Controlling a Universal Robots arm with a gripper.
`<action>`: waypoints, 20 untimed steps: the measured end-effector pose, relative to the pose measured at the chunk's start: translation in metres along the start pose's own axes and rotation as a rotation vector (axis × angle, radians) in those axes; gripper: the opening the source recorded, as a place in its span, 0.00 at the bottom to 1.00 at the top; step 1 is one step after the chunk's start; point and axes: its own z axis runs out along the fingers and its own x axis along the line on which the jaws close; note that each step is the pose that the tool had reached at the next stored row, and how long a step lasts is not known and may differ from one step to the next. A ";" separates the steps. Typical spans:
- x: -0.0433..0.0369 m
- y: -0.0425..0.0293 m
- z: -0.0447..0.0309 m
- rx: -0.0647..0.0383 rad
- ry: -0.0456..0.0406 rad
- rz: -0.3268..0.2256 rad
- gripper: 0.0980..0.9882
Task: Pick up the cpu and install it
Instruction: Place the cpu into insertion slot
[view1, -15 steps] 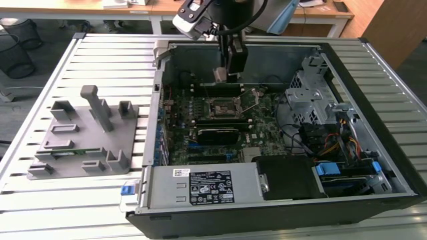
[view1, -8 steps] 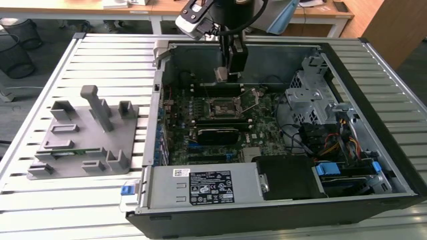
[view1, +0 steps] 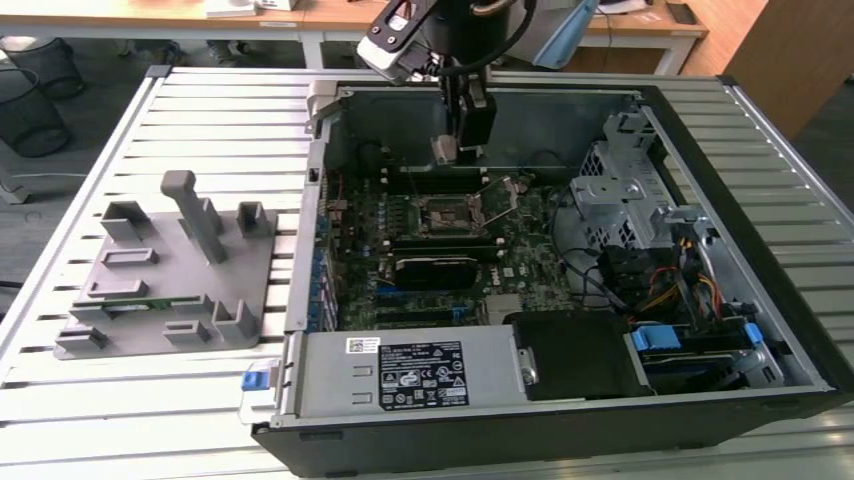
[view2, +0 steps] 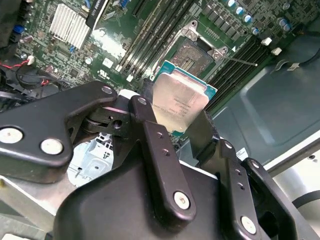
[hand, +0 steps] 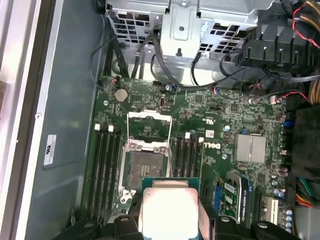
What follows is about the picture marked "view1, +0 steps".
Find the green RAM stick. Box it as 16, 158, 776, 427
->
73, 296, 201, 316

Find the brown wooden cabinet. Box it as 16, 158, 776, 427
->
679, 0, 854, 146

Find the grey parts rack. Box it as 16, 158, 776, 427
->
51, 169, 281, 362

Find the black PC case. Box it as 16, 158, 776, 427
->
237, 78, 854, 479

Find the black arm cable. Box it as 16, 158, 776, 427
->
439, 0, 539, 79

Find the silver drive cage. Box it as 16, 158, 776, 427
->
570, 112, 675, 251

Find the white flat box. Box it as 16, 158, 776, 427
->
204, 0, 260, 20

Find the silver chipset heatsink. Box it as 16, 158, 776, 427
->
484, 293, 523, 324

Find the silver CPU chip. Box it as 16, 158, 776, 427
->
431, 133, 463, 167

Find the black RAM slot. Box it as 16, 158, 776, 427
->
383, 167, 488, 182
389, 247, 503, 262
383, 178, 488, 195
385, 235, 502, 251

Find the yellow red wire bundle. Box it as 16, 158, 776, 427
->
632, 237, 728, 316

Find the black mesh waste bin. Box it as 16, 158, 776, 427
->
0, 35, 87, 101
0, 67, 72, 159

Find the green motherboard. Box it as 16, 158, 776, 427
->
319, 172, 582, 331

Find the black plastic cover box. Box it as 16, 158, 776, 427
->
510, 309, 652, 401

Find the CPU socket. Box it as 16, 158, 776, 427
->
414, 194, 480, 236

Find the blue disk carrier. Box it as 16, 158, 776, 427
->
630, 323, 682, 355

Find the metal socket cover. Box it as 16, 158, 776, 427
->
470, 176, 524, 225

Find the silver power supply unit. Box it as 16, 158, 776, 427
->
292, 327, 519, 419

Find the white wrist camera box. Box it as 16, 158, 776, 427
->
356, 0, 442, 84

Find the blue case latch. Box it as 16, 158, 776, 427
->
243, 364, 272, 394

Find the wooden desk white frame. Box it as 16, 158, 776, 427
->
299, 0, 710, 76
0, 0, 325, 69

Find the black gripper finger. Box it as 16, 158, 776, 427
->
458, 73, 499, 163
438, 68, 463, 140

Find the small black graphics card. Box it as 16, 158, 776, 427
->
392, 255, 480, 292

